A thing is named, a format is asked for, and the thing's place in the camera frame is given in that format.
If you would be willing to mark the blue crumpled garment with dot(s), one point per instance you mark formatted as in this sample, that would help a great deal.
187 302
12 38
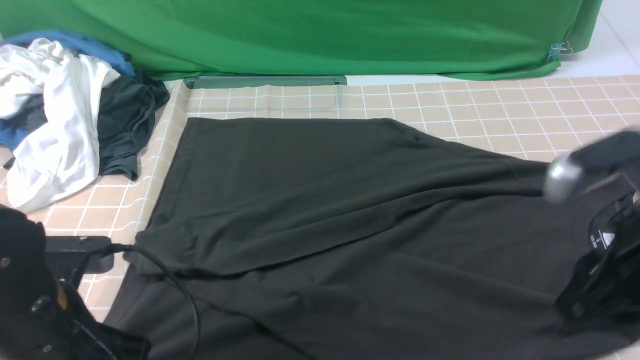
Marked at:
85 47

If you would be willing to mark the green backdrop cloth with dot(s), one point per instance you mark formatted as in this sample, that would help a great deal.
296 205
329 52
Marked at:
474 40

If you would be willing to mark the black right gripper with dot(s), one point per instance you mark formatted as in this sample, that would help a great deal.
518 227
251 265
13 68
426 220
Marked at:
603 290

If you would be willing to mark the dark gray long-sleeve shirt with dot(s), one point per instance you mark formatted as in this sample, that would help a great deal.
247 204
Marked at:
371 240

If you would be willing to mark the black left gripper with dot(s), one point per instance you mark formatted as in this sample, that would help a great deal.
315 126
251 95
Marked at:
46 318

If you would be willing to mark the white crumpled shirt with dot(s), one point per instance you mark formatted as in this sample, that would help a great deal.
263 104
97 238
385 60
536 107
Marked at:
61 158

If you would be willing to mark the metal binder clip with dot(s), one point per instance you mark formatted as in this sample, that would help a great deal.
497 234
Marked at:
558 50

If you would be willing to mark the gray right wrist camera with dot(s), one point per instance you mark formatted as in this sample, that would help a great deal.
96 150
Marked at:
582 169

